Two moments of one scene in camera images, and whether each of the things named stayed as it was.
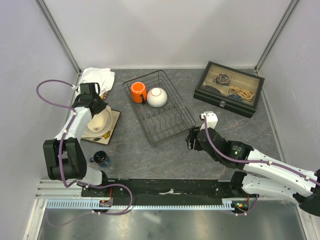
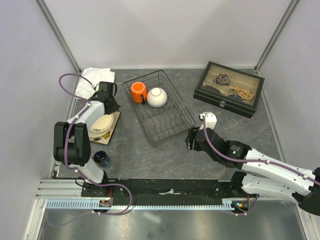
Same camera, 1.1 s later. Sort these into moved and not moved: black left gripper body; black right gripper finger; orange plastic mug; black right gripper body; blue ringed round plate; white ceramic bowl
Moved: blue ringed round plate; black left gripper body
Not moved: black right gripper finger; black right gripper body; orange plastic mug; white ceramic bowl
